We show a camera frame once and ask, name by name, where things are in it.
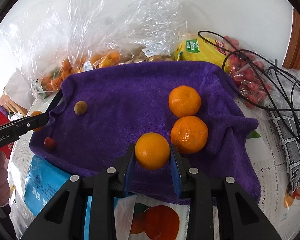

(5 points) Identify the small red fruit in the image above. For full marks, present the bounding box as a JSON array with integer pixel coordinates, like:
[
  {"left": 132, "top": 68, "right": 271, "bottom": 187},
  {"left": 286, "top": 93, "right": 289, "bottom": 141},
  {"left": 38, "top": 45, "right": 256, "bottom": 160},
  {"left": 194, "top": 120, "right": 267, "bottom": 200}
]
[{"left": 44, "top": 137, "right": 57, "bottom": 151}]

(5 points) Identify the bag of red fruits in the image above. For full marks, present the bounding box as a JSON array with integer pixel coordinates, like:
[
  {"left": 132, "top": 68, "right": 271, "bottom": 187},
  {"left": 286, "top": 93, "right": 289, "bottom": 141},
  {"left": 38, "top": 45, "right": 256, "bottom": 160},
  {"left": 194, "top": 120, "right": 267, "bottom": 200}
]
[{"left": 223, "top": 36, "right": 271, "bottom": 108}]

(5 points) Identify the black cable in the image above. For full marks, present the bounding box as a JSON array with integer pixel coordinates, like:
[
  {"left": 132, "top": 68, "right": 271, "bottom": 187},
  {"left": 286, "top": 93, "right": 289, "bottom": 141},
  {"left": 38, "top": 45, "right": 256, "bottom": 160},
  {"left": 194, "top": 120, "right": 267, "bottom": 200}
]
[{"left": 198, "top": 30, "right": 300, "bottom": 188}]

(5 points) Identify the wooden chair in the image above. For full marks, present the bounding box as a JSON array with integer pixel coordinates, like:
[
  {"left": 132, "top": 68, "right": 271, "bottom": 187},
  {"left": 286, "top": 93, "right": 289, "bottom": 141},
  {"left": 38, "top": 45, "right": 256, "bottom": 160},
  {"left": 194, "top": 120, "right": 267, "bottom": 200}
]
[{"left": 0, "top": 94, "right": 28, "bottom": 116}]

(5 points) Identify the small orange mandarin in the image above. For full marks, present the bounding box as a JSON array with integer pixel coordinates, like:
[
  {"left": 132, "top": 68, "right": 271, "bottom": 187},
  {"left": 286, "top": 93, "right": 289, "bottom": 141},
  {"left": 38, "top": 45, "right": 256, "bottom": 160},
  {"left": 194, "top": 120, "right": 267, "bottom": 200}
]
[
  {"left": 135, "top": 132, "right": 170, "bottom": 170},
  {"left": 30, "top": 110, "right": 43, "bottom": 132}
]

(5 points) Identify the clear bag of mandarins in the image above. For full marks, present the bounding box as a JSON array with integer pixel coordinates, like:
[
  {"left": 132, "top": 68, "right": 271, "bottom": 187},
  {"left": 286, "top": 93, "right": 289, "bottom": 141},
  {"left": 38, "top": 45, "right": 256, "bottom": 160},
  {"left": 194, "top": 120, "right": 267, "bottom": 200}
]
[{"left": 1, "top": 2, "right": 89, "bottom": 98}]

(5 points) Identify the black tray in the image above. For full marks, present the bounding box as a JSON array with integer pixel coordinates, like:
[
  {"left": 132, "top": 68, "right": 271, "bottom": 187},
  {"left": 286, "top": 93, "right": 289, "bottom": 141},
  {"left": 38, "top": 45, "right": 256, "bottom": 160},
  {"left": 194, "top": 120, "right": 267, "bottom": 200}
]
[{"left": 45, "top": 90, "right": 63, "bottom": 115}]

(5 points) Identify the brown door frame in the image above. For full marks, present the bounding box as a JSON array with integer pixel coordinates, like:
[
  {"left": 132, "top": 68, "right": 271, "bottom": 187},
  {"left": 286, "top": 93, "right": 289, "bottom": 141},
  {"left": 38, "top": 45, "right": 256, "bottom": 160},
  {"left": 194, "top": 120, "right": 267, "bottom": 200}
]
[{"left": 282, "top": 8, "right": 300, "bottom": 70}]

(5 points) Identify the yellow snack bag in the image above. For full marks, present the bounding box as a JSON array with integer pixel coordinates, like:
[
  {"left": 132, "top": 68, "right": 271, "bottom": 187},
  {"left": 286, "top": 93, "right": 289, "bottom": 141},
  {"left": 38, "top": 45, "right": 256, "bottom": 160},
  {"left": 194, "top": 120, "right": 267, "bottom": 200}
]
[{"left": 173, "top": 33, "right": 233, "bottom": 68}]

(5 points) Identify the clear bag of kumquats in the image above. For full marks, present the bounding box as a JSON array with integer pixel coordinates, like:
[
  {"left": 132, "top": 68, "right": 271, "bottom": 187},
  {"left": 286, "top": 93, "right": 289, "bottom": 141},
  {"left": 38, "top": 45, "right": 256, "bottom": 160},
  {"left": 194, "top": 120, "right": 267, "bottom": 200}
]
[{"left": 68, "top": 0, "right": 187, "bottom": 72}]

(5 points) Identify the blue tissue pack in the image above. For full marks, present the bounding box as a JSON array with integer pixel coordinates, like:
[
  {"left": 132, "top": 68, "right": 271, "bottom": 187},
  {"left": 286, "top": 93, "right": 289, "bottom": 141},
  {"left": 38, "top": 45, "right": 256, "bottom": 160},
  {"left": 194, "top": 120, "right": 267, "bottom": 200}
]
[{"left": 24, "top": 154, "right": 137, "bottom": 240}]

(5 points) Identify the red paper bag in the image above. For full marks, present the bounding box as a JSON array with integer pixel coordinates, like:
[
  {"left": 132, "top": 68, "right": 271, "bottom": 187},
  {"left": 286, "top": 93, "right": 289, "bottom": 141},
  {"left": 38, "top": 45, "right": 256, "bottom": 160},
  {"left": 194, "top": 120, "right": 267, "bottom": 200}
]
[{"left": 0, "top": 111, "right": 13, "bottom": 159}]

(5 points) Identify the large orange mandarin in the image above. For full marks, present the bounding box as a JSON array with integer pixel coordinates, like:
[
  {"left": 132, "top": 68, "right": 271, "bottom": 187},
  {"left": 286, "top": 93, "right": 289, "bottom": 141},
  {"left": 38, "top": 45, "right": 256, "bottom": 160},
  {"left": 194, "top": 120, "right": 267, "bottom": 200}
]
[{"left": 170, "top": 115, "right": 209, "bottom": 154}]

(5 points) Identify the purple towel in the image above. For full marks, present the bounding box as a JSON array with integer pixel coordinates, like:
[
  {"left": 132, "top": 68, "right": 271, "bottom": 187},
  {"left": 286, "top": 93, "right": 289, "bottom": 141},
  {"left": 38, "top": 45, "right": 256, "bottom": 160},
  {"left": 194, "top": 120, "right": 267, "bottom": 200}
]
[{"left": 29, "top": 61, "right": 261, "bottom": 202}]

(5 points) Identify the small brown-green fruit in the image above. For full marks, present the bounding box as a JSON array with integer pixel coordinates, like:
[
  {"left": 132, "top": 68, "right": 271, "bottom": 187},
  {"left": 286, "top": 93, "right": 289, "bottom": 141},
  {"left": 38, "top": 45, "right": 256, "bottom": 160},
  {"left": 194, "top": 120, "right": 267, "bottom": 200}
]
[{"left": 74, "top": 101, "right": 88, "bottom": 115}]

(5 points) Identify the grey checked fabric package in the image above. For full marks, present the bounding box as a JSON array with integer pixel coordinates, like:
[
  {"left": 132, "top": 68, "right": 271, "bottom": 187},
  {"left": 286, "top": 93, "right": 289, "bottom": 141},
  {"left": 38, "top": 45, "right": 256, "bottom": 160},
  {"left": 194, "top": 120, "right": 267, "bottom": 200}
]
[{"left": 264, "top": 67, "right": 300, "bottom": 192}]

